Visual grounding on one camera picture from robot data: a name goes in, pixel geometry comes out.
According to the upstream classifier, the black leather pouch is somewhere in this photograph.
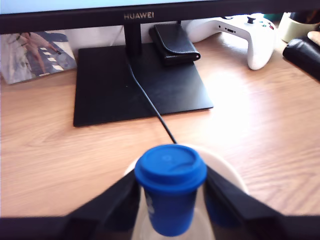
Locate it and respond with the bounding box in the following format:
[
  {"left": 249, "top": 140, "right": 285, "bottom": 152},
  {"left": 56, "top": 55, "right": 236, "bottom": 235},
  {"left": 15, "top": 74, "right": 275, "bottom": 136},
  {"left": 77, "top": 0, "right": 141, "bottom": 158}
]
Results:
[{"left": 148, "top": 23, "right": 202, "bottom": 67}]

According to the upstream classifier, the black leather wallet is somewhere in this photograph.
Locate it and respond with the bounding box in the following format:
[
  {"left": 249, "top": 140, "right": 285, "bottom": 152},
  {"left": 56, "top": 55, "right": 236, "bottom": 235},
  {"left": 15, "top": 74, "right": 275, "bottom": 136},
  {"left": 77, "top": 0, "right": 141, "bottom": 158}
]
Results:
[{"left": 282, "top": 34, "right": 320, "bottom": 82}]

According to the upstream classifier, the round cork coaster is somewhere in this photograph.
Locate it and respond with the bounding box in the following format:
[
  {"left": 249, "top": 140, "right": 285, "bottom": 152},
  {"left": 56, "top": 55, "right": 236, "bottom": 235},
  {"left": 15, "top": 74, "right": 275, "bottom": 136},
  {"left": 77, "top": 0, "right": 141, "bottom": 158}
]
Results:
[{"left": 306, "top": 30, "right": 320, "bottom": 47}]

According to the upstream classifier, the white game controller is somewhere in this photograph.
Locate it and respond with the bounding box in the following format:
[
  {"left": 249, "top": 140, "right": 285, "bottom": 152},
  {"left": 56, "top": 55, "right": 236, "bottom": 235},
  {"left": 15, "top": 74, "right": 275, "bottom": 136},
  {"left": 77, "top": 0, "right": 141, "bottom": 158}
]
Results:
[{"left": 186, "top": 12, "right": 278, "bottom": 71}]

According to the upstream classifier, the blue coffee capsule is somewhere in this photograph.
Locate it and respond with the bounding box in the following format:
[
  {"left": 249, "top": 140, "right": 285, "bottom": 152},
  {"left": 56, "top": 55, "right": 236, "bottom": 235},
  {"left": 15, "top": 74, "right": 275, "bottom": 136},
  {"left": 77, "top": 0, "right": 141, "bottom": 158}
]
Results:
[{"left": 134, "top": 144, "right": 208, "bottom": 237}]

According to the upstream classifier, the black cable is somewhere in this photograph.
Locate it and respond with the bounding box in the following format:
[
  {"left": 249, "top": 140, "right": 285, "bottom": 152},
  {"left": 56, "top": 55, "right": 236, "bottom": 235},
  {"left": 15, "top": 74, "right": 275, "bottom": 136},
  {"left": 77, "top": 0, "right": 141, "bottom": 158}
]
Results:
[{"left": 126, "top": 58, "right": 178, "bottom": 146}]

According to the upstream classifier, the printed picture card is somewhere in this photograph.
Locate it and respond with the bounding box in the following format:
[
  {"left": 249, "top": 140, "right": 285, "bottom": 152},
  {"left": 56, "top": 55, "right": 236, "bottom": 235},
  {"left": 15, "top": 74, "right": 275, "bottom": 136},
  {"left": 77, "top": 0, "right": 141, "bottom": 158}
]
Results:
[{"left": 0, "top": 30, "right": 78, "bottom": 85}]

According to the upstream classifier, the pale green round container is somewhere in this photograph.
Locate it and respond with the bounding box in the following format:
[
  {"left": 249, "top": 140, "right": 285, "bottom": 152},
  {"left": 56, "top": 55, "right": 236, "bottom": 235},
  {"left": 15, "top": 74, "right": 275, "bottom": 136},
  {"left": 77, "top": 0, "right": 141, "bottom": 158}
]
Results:
[{"left": 277, "top": 11, "right": 320, "bottom": 44}]

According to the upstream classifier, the black monitor stand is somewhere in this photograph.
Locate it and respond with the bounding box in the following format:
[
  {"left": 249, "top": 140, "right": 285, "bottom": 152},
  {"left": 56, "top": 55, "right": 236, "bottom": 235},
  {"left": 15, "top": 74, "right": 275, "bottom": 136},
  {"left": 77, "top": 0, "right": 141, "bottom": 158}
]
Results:
[{"left": 73, "top": 23, "right": 215, "bottom": 128}]

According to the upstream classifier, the black Huawei computer monitor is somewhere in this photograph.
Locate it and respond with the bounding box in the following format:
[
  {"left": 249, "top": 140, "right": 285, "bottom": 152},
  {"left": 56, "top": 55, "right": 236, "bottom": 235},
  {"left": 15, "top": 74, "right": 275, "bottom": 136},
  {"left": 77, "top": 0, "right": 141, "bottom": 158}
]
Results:
[{"left": 0, "top": 0, "right": 320, "bottom": 35}]

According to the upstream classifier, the white illustrated ceramic mug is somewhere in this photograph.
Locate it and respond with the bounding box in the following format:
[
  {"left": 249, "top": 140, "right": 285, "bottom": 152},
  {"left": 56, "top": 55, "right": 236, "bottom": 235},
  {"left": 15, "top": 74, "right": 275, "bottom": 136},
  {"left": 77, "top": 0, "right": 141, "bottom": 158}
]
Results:
[{"left": 123, "top": 143, "right": 250, "bottom": 240}]

